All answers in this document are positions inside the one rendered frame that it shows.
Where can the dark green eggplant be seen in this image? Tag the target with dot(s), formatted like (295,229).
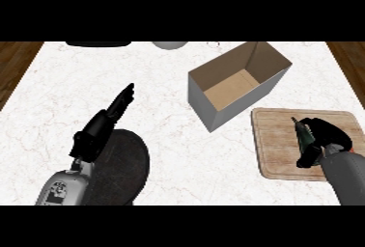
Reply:
(304,136)

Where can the wooden cutting board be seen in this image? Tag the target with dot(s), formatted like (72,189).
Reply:
(286,141)

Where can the open cardboard box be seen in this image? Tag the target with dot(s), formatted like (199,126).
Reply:
(237,83)

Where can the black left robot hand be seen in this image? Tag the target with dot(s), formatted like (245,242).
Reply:
(101,128)

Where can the black flat object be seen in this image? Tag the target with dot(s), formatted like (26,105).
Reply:
(98,43)

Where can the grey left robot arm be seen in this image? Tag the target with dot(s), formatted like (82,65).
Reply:
(67,186)

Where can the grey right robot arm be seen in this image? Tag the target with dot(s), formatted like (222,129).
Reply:
(345,177)

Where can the dark round plate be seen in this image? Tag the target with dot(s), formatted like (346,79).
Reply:
(122,167)

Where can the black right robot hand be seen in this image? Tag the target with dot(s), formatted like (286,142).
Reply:
(329,135)

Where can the grey round bowl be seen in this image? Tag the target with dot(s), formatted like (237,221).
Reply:
(171,45)

